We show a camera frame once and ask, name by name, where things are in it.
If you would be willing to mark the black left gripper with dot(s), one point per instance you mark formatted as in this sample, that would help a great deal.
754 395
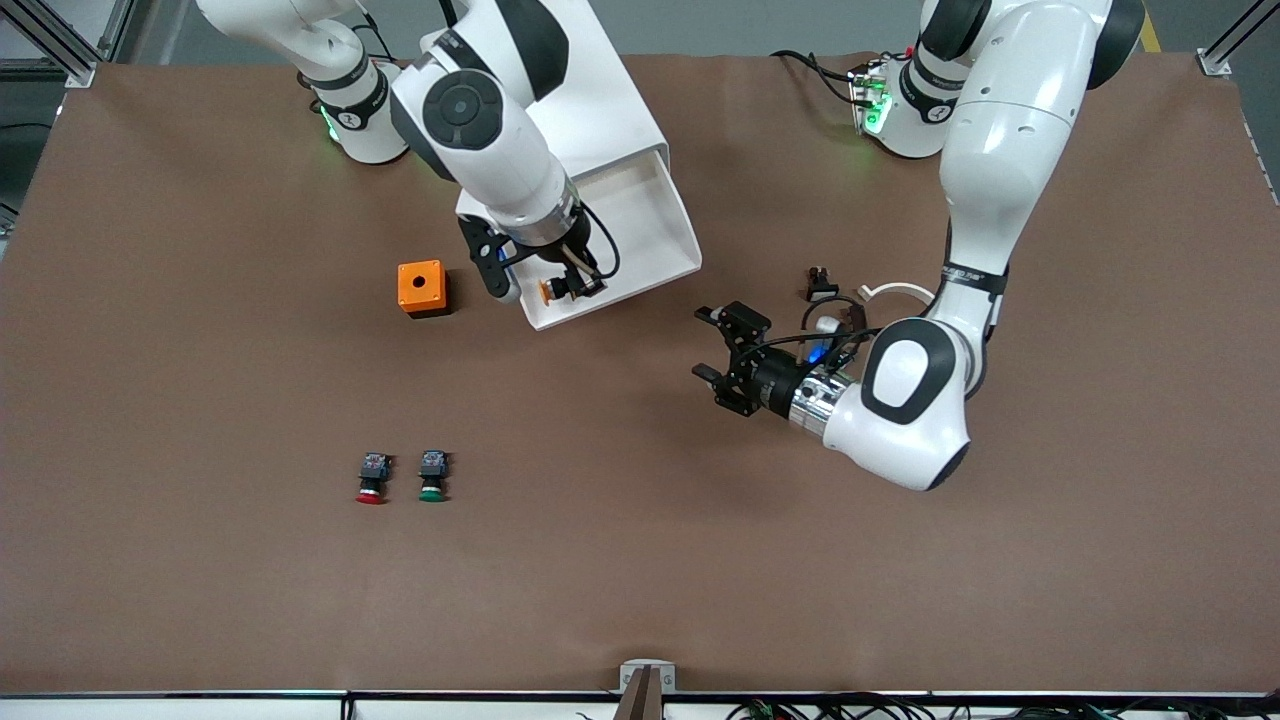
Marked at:
769 385

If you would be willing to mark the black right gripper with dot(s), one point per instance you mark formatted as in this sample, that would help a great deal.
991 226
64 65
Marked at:
556 266

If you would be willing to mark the yellow push button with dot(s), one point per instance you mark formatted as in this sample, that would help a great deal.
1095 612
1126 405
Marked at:
550 292

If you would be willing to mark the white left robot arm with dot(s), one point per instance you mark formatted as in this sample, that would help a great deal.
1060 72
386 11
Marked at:
1010 150

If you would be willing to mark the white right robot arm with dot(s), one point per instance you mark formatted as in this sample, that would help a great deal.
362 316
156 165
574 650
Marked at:
470 110

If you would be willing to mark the green push button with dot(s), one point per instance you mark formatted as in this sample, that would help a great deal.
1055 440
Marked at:
433 478

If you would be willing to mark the red push button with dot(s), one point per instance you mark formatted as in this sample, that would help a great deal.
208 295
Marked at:
373 480

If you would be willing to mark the brown terminal block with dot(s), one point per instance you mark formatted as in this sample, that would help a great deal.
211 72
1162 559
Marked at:
856 318

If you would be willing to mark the white semicircular pipe clamp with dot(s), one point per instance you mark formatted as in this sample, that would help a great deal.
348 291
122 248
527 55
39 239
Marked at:
895 290

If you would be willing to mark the black white square switch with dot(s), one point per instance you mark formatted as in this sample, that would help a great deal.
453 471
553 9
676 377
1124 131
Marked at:
822 288

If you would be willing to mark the orange button enclosure box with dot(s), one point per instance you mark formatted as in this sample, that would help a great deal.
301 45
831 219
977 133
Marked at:
422 290

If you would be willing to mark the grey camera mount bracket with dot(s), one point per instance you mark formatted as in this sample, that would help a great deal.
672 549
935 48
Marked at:
647 685

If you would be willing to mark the aluminium frame profile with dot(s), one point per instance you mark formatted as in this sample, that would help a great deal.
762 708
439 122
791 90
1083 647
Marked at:
1215 62
75 62

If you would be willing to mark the white table edge rail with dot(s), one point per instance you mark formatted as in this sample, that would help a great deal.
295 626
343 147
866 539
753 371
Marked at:
200 708

